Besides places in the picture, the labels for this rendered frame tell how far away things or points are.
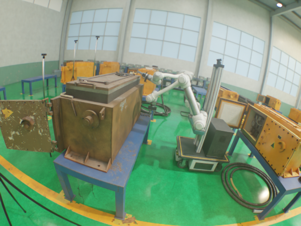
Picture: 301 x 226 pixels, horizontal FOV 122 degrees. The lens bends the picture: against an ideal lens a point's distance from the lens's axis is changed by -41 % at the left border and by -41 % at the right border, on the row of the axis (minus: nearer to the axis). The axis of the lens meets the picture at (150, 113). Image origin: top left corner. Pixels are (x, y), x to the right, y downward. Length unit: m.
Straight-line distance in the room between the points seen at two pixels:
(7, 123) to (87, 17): 12.36
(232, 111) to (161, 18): 9.51
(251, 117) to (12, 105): 3.70
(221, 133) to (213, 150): 0.33
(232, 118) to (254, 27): 11.23
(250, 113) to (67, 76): 5.39
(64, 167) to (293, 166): 2.95
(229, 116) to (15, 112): 3.29
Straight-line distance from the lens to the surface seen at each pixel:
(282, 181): 2.27
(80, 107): 1.26
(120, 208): 1.57
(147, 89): 4.17
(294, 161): 2.49
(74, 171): 1.40
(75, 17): 14.17
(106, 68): 7.75
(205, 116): 2.03
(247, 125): 3.21
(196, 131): 2.08
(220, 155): 2.51
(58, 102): 1.40
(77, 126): 1.37
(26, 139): 1.66
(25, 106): 1.48
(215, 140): 2.31
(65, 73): 5.29
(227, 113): 2.94
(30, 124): 1.51
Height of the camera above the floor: 1.61
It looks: 20 degrees down
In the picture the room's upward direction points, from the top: 9 degrees clockwise
